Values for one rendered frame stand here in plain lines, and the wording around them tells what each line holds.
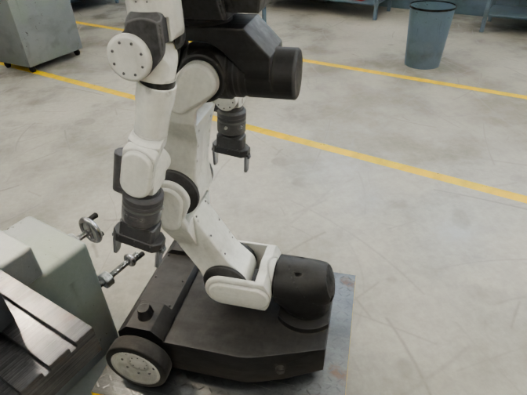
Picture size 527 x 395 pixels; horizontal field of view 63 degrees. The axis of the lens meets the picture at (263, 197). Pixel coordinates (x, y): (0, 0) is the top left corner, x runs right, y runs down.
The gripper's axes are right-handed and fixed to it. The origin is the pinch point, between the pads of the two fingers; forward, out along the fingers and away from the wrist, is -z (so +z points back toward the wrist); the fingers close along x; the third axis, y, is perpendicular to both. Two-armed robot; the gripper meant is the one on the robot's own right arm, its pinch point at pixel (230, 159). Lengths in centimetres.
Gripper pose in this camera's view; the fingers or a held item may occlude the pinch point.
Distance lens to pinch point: 140.2
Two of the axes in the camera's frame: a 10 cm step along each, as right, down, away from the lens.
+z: 0.6, -8.0, -6.0
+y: -3.3, 5.5, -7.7
